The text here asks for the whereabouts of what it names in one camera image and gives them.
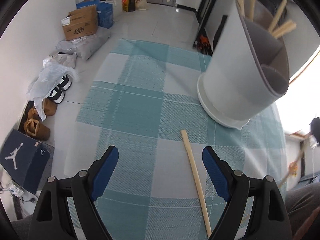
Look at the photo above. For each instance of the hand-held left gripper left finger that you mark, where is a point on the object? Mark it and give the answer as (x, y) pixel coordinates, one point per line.
(105, 172)

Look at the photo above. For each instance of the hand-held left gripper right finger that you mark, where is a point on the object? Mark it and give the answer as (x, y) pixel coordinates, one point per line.
(216, 172)

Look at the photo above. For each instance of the grey and white utensil holder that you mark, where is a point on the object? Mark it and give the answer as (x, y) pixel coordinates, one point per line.
(230, 67)

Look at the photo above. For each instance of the teal checked tablecloth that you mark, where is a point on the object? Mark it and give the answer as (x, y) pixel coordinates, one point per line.
(140, 110)

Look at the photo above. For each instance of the dark blue shoe box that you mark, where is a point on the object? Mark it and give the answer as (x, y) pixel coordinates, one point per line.
(22, 160)

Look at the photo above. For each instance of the black and white sneaker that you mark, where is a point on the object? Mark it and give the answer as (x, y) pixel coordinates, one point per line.
(65, 83)
(57, 96)

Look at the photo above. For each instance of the person's right leg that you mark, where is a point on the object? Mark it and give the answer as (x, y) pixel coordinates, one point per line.
(302, 205)

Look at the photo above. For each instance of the person's leg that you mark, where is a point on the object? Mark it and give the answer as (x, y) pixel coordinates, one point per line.
(22, 230)
(302, 205)

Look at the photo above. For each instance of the person's left leg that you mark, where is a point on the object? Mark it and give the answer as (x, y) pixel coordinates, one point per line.
(22, 230)

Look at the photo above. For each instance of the wooden-framed window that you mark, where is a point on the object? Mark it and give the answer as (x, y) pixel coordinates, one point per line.
(300, 105)

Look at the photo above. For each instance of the white plastic bag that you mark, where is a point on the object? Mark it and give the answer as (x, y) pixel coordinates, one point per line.
(47, 80)

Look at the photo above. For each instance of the white parcel pouch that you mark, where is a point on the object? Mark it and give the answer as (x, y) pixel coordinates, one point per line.
(62, 60)

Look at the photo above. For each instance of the grey plastic parcel bag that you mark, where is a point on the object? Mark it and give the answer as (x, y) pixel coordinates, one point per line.
(87, 45)

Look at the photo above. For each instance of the orange and black tool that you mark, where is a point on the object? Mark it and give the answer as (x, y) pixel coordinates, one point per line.
(202, 41)

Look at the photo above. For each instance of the brown cardboard box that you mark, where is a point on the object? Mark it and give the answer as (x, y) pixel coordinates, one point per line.
(80, 25)

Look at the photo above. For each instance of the blue cardboard box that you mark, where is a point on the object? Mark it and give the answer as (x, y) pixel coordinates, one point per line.
(106, 15)

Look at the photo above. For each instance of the black framed door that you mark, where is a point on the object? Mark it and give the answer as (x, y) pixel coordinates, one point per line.
(207, 5)

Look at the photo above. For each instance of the red and yellow bag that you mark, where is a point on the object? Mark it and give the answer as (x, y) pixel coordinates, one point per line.
(128, 3)

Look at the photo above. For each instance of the beige paper bag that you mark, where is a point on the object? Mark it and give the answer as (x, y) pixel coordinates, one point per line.
(141, 3)

